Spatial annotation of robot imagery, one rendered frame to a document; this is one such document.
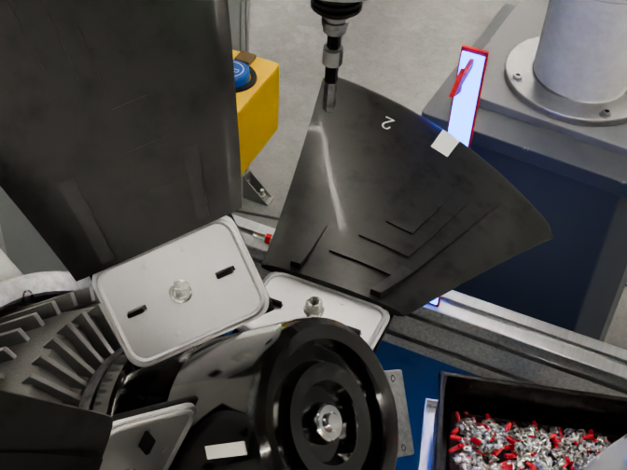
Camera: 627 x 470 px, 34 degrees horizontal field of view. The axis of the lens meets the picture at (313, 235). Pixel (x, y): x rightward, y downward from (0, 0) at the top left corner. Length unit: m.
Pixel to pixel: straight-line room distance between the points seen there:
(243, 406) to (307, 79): 2.43
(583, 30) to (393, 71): 1.78
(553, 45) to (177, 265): 0.78
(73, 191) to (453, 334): 0.64
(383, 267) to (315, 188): 0.09
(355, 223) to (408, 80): 2.24
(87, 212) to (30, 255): 1.16
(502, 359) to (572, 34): 0.40
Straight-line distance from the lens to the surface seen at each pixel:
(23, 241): 1.71
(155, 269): 0.59
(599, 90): 1.30
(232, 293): 0.59
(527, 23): 1.46
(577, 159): 1.25
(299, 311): 0.67
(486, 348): 1.14
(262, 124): 1.09
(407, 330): 1.16
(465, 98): 0.94
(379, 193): 0.76
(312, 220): 0.73
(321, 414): 0.56
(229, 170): 0.58
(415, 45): 3.12
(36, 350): 0.66
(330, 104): 0.54
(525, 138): 1.26
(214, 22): 0.59
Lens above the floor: 1.68
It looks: 44 degrees down
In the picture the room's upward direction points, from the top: 4 degrees clockwise
